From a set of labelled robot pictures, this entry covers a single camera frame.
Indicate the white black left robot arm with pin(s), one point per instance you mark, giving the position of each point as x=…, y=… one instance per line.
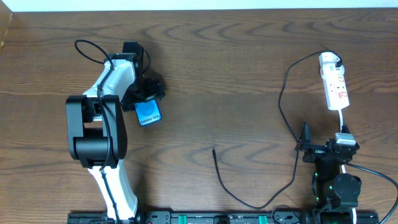
x=97, y=135

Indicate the white power strip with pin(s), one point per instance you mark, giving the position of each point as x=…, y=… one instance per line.
x=335, y=89

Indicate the blue Galaxy smartphone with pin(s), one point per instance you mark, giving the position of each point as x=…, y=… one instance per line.
x=148, y=113

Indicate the brown cardboard side panel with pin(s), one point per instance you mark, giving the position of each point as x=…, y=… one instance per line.
x=5, y=20

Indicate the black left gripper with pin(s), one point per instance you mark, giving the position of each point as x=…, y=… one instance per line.
x=150, y=90

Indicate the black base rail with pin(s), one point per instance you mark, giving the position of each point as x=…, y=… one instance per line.
x=165, y=217

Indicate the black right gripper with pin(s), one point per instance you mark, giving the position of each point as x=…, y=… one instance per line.
x=315, y=148

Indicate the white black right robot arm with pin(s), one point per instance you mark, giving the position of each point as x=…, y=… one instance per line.
x=336, y=191

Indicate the white USB wall charger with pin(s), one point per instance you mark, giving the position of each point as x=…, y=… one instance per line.
x=330, y=70

